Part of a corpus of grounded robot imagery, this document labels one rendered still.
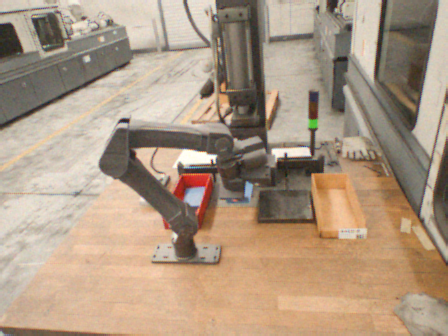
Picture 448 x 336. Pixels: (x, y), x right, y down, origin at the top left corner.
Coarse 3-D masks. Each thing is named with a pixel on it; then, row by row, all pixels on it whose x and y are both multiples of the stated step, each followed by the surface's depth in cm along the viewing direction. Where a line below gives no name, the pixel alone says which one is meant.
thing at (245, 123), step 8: (240, 104) 108; (248, 104) 108; (256, 104) 117; (240, 112) 110; (248, 112) 110; (256, 112) 114; (224, 120) 118; (232, 120) 107; (240, 120) 106; (248, 120) 106; (256, 120) 110; (264, 120) 113; (232, 128) 110; (240, 128) 109; (248, 128) 109; (256, 128) 108; (264, 128) 108; (232, 136) 111; (240, 136) 110; (248, 136) 110; (264, 136) 109
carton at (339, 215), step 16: (320, 176) 111; (336, 176) 110; (320, 192) 112; (336, 192) 111; (352, 192) 101; (320, 208) 104; (336, 208) 103; (352, 208) 101; (320, 224) 90; (336, 224) 96; (352, 224) 96
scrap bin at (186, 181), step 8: (184, 176) 123; (192, 176) 122; (200, 176) 122; (208, 176) 121; (176, 184) 117; (184, 184) 124; (192, 184) 124; (200, 184) 123; (208, 184) 116; (176, 192) 116; (184, 192) 122; (208, 192) 115; (208, 200) 115; (200, 208) 103; (200, 216) 103; (168, 224) 103; (200, 224) 102
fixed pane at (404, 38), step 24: (408, 0) 131; (432, 0) 108; (384, 24) 168; (408, 24) 132; (384, 48) 168; (408, 48) 132; (384, 72) 168; (408, 72) 132; (408, 96) 132; (408, 120) 132
